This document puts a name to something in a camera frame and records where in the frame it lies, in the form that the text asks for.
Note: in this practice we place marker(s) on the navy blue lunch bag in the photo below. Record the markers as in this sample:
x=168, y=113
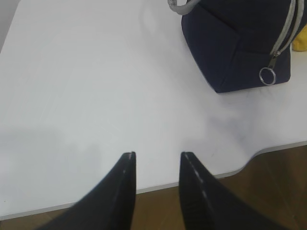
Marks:
x=242, y=44

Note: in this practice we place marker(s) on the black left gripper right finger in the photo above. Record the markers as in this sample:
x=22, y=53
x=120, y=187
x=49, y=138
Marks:
x=206, y=204

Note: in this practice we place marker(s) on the yellow toy pear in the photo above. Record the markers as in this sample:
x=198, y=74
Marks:
x=299, y=44

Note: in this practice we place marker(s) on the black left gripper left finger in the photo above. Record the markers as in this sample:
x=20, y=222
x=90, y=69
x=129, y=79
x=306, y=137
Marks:
x=108, y=206

